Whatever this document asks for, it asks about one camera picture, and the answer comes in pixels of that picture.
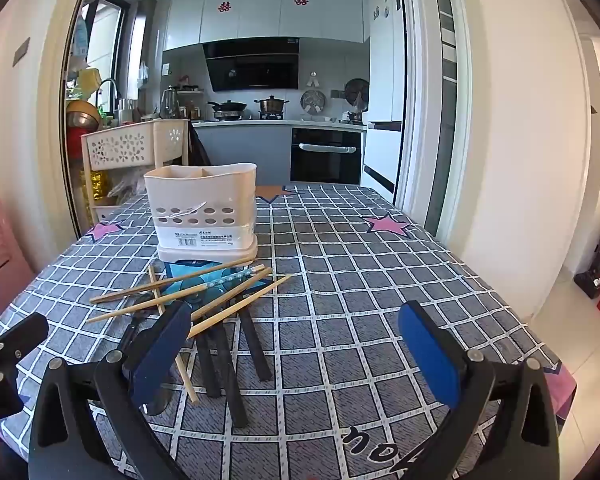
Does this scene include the black range hood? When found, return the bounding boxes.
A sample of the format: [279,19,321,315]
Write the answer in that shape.
[202,37,301,93]

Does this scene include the curved kitchen faucet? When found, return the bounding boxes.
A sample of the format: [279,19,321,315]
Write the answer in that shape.
[97,78,121,113]

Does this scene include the black wok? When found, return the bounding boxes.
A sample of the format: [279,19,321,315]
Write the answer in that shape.
[207,100,248,120]

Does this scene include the pink chair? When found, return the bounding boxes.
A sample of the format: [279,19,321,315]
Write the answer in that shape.
[0,196,36,341]

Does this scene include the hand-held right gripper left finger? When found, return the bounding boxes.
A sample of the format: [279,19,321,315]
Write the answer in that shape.
[28,301,193,480]

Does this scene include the steel bowl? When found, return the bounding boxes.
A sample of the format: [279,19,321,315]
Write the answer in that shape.
[66,110,101,131]

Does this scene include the steel cooking pot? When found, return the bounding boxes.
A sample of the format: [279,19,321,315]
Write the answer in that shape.
[254,95,290,115]

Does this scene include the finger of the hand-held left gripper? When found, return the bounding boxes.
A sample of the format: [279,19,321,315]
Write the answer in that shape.
[0,312,49,361]

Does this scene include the clear spoon with black handle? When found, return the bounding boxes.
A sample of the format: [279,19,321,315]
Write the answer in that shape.
[212,322,249,428]
[195,332,222,399]
[230,295,273,382]
[117,295,171,416]

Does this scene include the black built-in oven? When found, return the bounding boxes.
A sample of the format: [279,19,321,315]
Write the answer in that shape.
[290,127,363,186]

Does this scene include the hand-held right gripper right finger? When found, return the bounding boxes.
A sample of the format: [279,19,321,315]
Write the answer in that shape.
[397,300,561,480]

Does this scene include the blue dotted bamboo chopstick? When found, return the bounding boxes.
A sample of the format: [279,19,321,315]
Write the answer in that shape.
[86,265,266,323]

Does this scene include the cream plastic storage cart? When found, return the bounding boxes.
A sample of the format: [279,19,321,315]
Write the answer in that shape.
[80,119,191,236]

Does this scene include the white upper kitchen cabinets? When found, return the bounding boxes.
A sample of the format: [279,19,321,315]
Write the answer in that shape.
[162,0,371,52]

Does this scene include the white refrigerator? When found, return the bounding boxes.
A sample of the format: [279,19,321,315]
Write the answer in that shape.
[361,0,408,196]

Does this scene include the glass jar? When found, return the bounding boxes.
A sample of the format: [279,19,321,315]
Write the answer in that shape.
[160,87,181,120]

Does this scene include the cream plastic utensil holder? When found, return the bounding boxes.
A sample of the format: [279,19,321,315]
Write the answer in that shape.
[144,162,259,264]

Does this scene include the grey checked star tablecloth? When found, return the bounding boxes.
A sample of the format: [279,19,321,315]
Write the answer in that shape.
[0,183,578,480]

